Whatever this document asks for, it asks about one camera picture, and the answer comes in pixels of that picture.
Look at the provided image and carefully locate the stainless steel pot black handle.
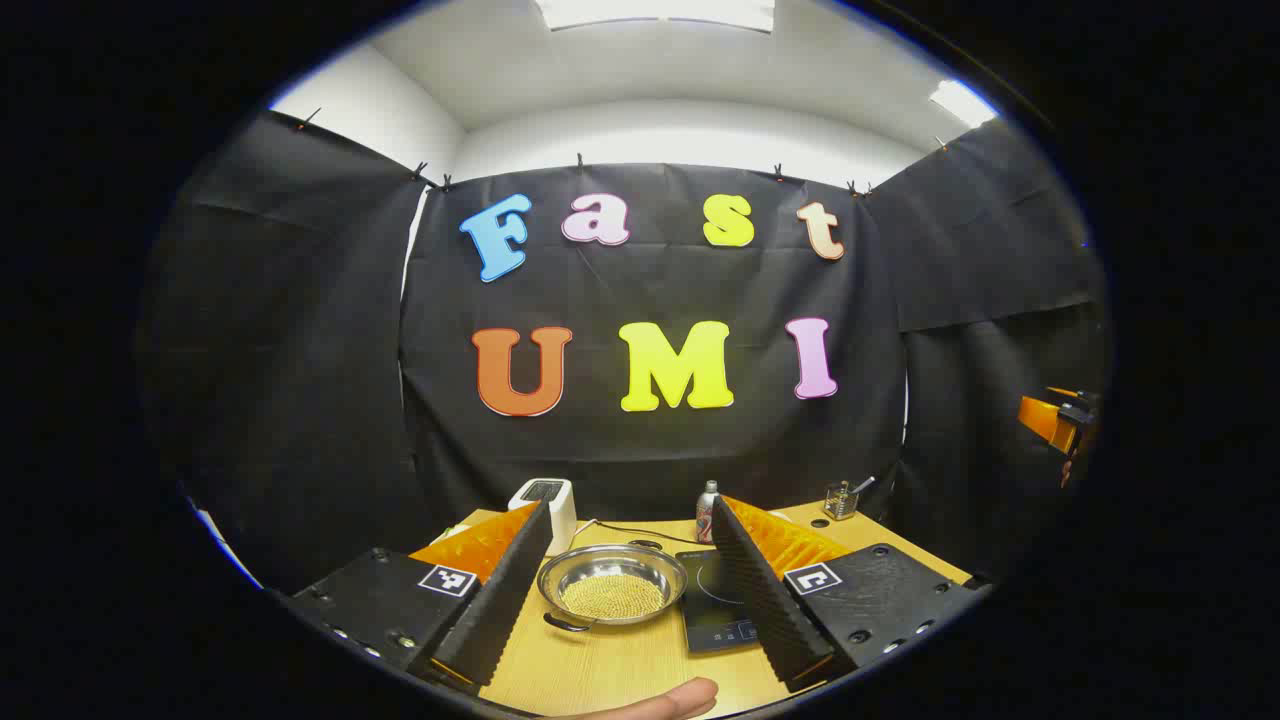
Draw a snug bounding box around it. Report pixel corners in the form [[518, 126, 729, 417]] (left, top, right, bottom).
[[536, 540, 689, 634]]

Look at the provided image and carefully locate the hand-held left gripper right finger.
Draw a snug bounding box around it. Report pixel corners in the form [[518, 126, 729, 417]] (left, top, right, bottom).
[[708, 493, 991, 694]]

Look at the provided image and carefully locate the black backdrop cloth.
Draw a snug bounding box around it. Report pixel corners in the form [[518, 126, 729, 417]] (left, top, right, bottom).
[[135, 110, 1111, 596]]

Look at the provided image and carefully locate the white toaster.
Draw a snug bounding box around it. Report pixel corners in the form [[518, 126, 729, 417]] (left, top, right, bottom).
[[508, 478, 578, 556]]

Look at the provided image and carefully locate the black power cable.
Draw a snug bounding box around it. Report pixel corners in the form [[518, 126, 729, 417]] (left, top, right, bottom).
[[595, 520, 701, 548]]

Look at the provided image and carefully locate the black induction cooktop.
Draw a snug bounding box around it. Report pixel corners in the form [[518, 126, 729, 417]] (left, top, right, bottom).
[[674, 547, 771, 656]]

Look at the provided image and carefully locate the pile of soybeans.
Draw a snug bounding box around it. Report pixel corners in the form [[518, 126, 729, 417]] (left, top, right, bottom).
[[560, 573, 666, 621]]

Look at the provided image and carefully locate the large ceiling light panel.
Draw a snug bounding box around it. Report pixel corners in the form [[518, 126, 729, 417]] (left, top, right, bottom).
[[535, 0, 776, 33]]

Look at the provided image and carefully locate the small ceiling light panel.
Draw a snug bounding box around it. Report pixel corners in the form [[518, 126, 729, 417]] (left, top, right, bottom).
[[930, 80, 999, 129]]

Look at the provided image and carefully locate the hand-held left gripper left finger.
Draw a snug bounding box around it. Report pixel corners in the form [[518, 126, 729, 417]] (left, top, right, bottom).
[[285, 498, 556, 691]]

